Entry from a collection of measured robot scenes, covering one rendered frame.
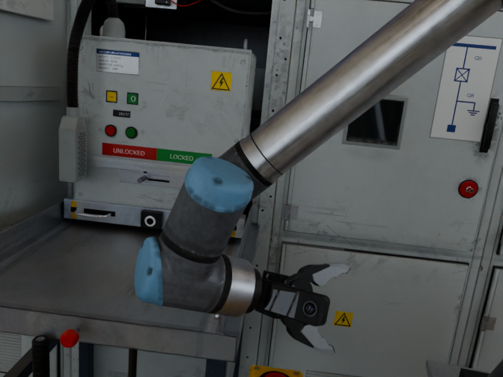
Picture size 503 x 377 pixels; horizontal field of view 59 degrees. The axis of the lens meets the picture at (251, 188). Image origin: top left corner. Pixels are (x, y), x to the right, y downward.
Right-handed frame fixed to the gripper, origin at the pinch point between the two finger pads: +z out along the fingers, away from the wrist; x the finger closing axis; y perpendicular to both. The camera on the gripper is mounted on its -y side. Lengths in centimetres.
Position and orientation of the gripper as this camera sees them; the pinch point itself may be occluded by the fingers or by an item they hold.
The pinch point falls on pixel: (346, 310)
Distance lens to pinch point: 81.3
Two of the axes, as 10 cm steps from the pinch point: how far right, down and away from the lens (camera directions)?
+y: -5.0, 0.3, 8.7
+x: -2.3, 9.6, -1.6
